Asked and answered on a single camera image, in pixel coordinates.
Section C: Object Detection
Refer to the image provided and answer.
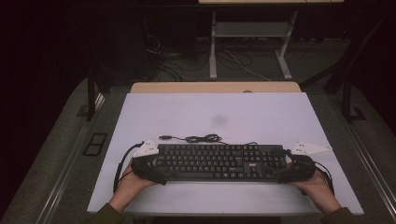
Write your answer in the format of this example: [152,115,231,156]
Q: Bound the black floor cable bundle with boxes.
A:
[146,34,209,82]

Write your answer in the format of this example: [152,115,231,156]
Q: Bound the white foam board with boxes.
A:
[87,91,364,217]

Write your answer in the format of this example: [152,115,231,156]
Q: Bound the right hand-held gripper cable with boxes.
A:
[314,161,336,196]

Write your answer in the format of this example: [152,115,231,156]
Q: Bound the person's left hand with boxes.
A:
[108,160,157,215]

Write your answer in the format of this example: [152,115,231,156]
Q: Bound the black computer keyboard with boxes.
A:
[153,143,289,184]

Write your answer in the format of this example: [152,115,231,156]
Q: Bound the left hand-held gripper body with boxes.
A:
[130,138,161,181]

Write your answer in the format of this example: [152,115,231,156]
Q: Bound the metal floor rail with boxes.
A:
[40,92,106,224]
[339,118,396,208]

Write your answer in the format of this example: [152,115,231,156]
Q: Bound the left hand-held gripper cable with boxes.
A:
[113,141,146,193]

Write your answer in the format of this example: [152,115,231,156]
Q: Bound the grey metal frame table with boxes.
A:
[198,0,345,81]

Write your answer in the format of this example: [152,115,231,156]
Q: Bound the person's right hand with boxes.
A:
[290,172,342,216]

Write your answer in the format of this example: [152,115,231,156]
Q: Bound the black upright stand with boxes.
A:
[86,73,106,122]
[342,77,368,124]

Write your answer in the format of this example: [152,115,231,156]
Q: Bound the black slanted stand legs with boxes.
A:
[300,12,393,95]

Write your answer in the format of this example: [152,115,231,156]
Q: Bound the white floor cable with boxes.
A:
[223,49,272,82]

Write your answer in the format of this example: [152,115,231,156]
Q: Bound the black floor socket frame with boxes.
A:
[82,133,108,157]

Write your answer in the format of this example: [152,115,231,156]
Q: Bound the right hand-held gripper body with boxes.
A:
[285,141,332,184]

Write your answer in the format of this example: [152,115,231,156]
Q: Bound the hand-held gripper cable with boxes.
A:
[113,141,146,193]
[314,161,336,196]

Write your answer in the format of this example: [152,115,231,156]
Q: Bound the black keyboard cable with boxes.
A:
[158,133,260,147]

